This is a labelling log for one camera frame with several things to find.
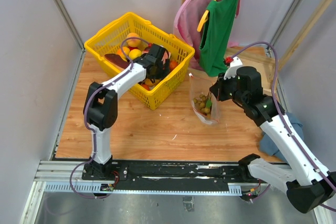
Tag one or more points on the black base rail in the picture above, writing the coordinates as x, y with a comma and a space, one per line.
172, 177

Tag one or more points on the orange fruit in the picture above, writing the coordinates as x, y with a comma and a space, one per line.
123, 52

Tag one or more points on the papaya slice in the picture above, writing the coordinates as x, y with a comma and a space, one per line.
117, 61

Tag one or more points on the wooden clothes rack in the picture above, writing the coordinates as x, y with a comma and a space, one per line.
266, 65

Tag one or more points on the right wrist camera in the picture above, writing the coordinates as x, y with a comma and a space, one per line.
233, 63

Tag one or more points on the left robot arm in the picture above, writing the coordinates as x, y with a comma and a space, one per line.
101, 106

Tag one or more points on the longan fruit bunch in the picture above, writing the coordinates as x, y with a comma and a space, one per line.
202, 103

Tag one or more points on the orange tomato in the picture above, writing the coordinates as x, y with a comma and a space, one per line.
173, 64

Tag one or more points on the pink shirt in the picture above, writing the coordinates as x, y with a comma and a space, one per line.
185, 26

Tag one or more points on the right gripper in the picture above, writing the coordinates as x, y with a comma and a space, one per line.
219, 85

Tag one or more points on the peach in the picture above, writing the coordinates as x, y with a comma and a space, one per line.
133, 40

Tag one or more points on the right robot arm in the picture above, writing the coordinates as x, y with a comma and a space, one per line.
309, 183

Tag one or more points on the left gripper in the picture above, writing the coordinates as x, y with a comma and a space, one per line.
163, 73

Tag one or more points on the clear zip top bag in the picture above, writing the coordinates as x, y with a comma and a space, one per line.
199, 85

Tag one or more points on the green shirt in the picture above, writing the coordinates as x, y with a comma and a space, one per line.
216, 34

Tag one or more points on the blue cloth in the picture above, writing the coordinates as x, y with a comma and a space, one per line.
267, 145

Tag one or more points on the yellow plastic basket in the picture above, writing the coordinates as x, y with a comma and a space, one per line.
129, 32

